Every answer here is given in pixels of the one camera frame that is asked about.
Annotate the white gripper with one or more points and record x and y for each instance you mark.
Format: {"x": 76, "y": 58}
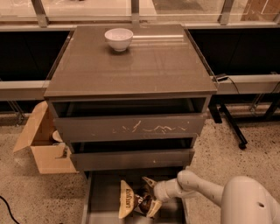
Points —
{"x": 160, "y": 191}

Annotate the brown Late July chip bag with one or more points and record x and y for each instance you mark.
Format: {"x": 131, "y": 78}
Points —
{"x": 130, "y": 200}

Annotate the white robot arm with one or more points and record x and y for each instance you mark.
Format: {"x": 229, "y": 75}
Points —
{"x": 242, "y": 200}

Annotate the grey middle drawer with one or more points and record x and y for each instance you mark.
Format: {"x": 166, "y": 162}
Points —
{"x": 132, "y": 154}

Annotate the grey drawer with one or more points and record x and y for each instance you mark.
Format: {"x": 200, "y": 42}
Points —
{"x": 132, "y": 154}
{"x": 100, "y": 121}
{"x": 103, "y": 198}

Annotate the grey bottom drawer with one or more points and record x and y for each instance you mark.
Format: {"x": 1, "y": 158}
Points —
{"x": 103, "y": 198}

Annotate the grey top drawer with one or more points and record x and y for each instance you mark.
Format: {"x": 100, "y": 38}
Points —
{"x": 100, "y": 121}

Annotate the grey drawer cabinet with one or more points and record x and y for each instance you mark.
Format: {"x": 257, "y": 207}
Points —
{"x": 160, "y": 63}

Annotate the open cardboard box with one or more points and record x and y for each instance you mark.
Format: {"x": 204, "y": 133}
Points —
{"x": 50, "y": 156}

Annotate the black wheeled stand leg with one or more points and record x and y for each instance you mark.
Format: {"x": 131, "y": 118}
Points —
{"x": 217, "y": 108}

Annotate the white cup in box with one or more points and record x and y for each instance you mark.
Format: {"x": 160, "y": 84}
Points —
{"x": 56, "y": 137}

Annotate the white ceramic bowl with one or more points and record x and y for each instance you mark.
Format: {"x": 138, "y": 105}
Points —
{"x": 119, "y": 39}

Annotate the black plug with cable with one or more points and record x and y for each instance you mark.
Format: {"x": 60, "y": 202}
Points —
{"x": 225, "y": 85}

